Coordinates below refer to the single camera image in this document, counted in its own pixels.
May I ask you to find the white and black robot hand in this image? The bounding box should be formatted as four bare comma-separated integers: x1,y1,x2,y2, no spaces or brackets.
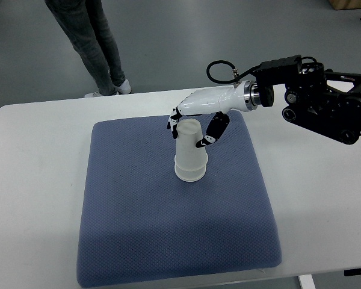
167,81,261,148

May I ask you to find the white paper cup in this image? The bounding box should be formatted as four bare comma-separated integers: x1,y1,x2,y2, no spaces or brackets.
174,119,208,175
174,164,206,182

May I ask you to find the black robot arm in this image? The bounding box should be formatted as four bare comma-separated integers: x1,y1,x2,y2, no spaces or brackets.
250,55,361,145

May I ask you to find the white paper cup on cushion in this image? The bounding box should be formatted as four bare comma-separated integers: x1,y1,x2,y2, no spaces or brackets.
174,164,206,182

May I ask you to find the white sneaker right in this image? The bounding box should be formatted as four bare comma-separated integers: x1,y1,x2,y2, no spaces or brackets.
115,79,132,95

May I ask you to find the white sneaker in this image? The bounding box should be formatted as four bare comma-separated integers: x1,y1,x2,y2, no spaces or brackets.
84,91,119,98
115,79,132,95

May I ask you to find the wooden box corner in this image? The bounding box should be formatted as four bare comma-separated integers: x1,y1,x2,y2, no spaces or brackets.
329,0,361,10

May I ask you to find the white sneaker left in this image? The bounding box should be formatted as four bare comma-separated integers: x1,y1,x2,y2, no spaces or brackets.
84,91,119,98

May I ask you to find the blue quilted cushion pad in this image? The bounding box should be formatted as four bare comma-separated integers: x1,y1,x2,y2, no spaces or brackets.
77,111,282,288

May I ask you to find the person in grey jeans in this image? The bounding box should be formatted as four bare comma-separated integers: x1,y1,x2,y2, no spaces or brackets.
45,0,126,95

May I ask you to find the white table leg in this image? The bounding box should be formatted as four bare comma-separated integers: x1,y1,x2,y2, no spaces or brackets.
298,275,316,289

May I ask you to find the black table control panel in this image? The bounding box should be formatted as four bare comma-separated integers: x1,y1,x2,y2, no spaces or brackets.
344,268,361,277

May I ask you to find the black looped wrist cable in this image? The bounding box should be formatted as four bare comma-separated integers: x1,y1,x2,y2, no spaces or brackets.
206,60,259,85

